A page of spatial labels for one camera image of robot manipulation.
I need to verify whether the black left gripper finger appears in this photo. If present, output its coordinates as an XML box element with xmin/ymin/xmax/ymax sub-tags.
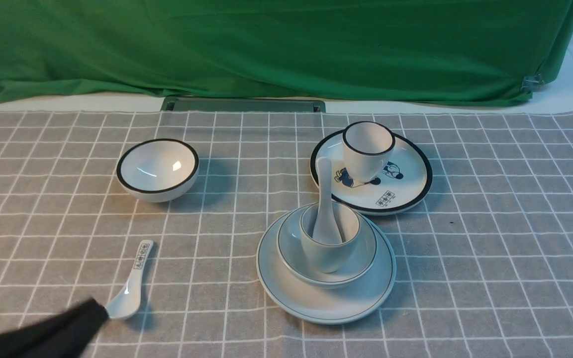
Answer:
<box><xmin>0</xmin><ymin>298</ymin><xmax>109</xmax><ymax>358</ymax></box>

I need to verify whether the pale green rimmed bowl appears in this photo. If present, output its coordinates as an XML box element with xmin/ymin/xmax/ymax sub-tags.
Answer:
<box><xmin>277</xmin><ymin>204</ymin><xmax>378</xmax><ymax>289</ymax></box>

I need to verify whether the plain white ceramic spoon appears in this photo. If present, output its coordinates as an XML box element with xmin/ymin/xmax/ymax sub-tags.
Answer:
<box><xmin>312</xmin><ymin>157</ymin><xmax>343</xmax><ymax>245</ymax></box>

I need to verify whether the pale green cup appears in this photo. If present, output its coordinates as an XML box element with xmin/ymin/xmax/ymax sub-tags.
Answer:
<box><xmin>299</xmin><ymin>202</ymin><xmax>362</xmax><ymax>273</ymax></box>

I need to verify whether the white spoon with characters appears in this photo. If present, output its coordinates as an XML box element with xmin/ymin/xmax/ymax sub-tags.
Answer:
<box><xmin>105</xmin><ymin>240</ymin><xmax>154</xmax><ymax>320</ymax></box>

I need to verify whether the black rimmed white bowl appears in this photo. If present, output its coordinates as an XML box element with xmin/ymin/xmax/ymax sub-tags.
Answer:
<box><xmin>116</xmin><ymin>138</ymin><xmax>200</xmax><ymax>202</ymax></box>

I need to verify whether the pale green rimmed plate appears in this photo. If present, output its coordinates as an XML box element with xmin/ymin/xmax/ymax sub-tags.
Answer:
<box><xmin>256</xmin><ymin>213</ymin><xmax>396</xmax><ymax>325</ymax></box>

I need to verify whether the black rimmed white cup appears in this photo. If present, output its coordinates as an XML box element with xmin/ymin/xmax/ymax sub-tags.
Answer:
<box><xmin>342</xmin><ymin>121</ymin><xmax>396</xmax><ymax>183</ymax></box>

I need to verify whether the black rimmed illustrated plate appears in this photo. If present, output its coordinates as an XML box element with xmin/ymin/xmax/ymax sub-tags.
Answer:
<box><xmin>309</xmin><ymin>131</ymin><xmax>433</xmax><ymax>216</ymax></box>

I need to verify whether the grey checked tablecloth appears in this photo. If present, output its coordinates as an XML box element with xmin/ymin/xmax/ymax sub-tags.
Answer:
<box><xmin>0</xmin><ymin>111</ymin><xmax>573</xmax><ymax>358</ymax></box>

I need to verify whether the green backdrop cloth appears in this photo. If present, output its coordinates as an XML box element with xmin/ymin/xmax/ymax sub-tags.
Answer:
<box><xmin>0</xmin><ymin>0</ymin><xmax>573</xmax><ymax>107</ymax></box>

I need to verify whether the metal binder clip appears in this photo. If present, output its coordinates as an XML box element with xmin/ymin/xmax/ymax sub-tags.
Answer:
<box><xmin>520</xmin><ymin>74</ymin><xmax>546</xmax><ymax>92</ymax></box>

